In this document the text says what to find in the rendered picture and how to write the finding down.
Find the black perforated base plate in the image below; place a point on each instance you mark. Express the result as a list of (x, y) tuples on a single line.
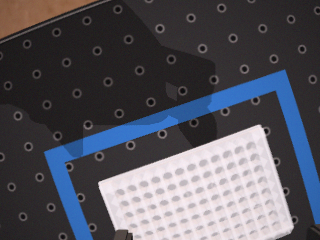
[(111, 62)]

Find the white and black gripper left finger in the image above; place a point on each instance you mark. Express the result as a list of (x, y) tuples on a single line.
[(123, 235)]

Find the clear well plate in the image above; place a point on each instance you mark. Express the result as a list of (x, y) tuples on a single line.
[(267, 214)]

